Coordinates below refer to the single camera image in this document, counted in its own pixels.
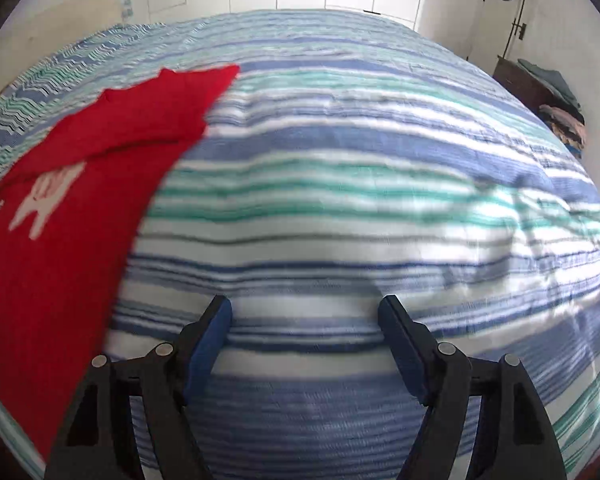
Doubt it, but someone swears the red knit sweater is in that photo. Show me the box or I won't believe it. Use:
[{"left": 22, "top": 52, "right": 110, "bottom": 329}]
[{"left": 0, "top": 65, "right": 239, "bottom": 456}]

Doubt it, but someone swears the stack of folded clothes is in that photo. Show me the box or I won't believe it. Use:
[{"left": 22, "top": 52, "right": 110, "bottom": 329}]
[{"left": 517, "top": 58, "right": 588, "bottom": 159}]

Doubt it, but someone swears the striped blue green bedspread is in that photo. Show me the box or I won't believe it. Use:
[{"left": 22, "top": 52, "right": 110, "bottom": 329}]
[{"left": 0, "top": 10, "right": 600, "bottom": 479}]

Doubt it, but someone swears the dark wooden side cabinet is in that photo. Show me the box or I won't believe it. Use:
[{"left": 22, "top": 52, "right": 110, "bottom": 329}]
[{"left": 493, "top": 56, "right": 555, "bottom": 115}]

